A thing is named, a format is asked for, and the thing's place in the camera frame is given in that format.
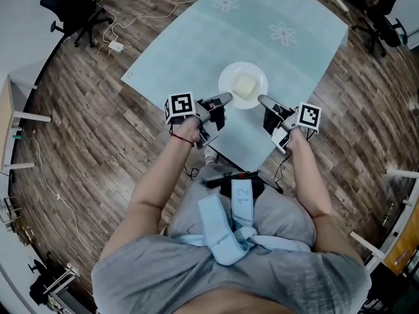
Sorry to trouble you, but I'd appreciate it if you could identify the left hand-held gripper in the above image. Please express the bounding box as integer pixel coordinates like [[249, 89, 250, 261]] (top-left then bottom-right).
[[163, 91, 234, 148]]

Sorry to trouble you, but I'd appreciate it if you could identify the person's left hand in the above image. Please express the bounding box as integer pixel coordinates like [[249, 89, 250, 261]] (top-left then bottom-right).
[[173, 117, 202, 144]]

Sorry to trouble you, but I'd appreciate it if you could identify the white power strip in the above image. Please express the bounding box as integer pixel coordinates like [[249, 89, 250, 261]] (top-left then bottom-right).
[[323, 0, 350, 13]]

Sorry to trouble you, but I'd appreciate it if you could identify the light blue table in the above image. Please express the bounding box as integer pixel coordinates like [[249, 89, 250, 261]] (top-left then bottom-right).
[[120, 0, 350, 173]]

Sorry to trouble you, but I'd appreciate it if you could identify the person's left forearm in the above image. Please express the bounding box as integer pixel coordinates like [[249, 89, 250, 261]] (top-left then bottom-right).
[[98, 135, 194, 262]]

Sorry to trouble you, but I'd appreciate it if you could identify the red string bracelet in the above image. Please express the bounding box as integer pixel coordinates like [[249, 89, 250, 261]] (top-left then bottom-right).
[[170, 133, 195, 148]]

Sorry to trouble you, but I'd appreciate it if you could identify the person's right forearm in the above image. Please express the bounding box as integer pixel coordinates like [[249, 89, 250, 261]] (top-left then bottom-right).
[[287, 126, 365, 265]]

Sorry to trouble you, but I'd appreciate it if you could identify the black waist device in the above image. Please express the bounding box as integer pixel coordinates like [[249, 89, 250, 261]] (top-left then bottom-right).
[[200, 171, 264, 198]]

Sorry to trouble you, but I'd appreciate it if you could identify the person's grey shirt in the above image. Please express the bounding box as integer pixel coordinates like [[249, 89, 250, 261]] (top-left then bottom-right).
[[91, 164, 373, 314]]

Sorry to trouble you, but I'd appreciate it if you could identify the white plate of food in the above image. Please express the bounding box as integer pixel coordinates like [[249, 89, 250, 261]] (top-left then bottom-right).
[[218, 61, 269, 111]]

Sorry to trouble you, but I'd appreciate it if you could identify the white-legged desk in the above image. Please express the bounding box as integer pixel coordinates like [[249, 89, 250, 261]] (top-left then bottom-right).
[[349, 166, 419, 274]]

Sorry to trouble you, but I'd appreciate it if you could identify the light blue harness strap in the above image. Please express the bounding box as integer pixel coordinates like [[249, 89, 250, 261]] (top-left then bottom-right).
[[177, 178, 312, 268]]

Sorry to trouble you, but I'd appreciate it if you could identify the orange wooden panel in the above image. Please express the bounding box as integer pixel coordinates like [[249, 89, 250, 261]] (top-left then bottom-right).
[[383, 204, 419, 277]]

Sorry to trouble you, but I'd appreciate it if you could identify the wooden desk with white legs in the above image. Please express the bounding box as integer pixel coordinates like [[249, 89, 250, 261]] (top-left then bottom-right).
[[0, 73, 52, 173]]

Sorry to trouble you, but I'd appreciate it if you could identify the white metal rack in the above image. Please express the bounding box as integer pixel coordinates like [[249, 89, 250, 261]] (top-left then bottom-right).
[[41, 262, 81, 307]]

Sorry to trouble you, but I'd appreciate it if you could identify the black office chair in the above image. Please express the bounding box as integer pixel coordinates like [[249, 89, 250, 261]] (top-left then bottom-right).
[[38, 0, 115, 49], [351, 0, 409, 58]]

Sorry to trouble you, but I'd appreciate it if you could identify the pale yellow food block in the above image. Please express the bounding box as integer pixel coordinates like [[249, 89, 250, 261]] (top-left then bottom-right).
[[231, 74, 257, 98]]

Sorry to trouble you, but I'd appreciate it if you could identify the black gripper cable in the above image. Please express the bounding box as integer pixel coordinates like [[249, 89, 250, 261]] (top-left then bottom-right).
[[168, 124, 201, 180], [272, 148, 295, 194]]

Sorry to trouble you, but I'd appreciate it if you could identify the white adapter cable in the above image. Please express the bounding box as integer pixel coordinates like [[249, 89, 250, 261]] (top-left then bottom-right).
[[96, 0, 198, 57]]

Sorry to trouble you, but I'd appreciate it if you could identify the thin white floor cable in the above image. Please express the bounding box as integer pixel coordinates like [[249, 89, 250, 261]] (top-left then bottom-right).
[[18, 128, 100, 262]]

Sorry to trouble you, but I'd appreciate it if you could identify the small black chair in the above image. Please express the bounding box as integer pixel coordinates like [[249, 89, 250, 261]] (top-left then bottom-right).
[[27, 259, 53, 307]]

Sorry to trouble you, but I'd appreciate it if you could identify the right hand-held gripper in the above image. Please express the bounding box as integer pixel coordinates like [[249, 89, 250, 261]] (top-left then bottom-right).
[[257, 94, 323, 154]]

